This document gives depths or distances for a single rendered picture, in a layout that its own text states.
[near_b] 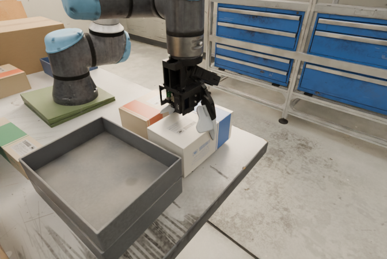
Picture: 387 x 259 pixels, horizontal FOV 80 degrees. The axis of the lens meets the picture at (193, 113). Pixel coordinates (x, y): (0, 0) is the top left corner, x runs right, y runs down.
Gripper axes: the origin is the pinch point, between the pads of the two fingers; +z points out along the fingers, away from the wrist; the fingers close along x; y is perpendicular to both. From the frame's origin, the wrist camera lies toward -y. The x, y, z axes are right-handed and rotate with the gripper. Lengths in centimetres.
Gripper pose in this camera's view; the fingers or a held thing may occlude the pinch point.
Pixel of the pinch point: (192, 127)
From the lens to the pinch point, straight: 60.1
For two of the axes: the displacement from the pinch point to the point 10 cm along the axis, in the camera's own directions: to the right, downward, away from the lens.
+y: -6.4, 4.2, -6.4
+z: 0.0, 8.4, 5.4
